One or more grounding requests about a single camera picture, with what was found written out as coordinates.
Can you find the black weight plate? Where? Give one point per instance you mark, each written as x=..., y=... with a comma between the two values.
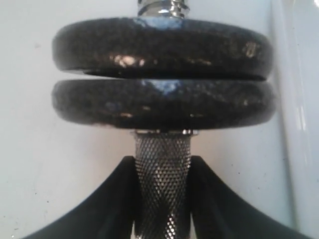
x=120, y=103
x=162, y=48

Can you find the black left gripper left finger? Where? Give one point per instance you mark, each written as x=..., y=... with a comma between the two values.
x=108, y=213

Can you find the white plastic tray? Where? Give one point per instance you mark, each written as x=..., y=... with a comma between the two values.
x=304, y=170

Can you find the chrome dumbbell bar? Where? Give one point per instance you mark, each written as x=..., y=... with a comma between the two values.
x=163, y=160

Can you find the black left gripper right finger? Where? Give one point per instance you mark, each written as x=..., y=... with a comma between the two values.
x=219, y=213

